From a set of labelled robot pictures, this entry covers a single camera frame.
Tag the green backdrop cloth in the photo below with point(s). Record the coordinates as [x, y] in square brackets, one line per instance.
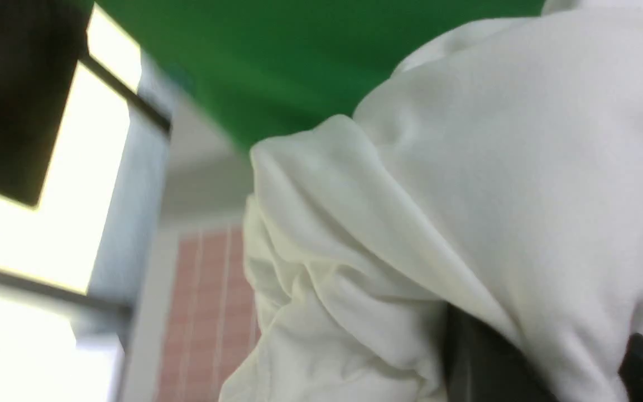
[269, 68]

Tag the white shirt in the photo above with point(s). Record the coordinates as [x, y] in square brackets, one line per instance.
[499, 170]

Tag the pink checkered tablecloth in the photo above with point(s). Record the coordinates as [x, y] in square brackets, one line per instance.
[211, 326]

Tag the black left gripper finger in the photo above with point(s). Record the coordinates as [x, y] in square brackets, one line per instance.
[481, 365]

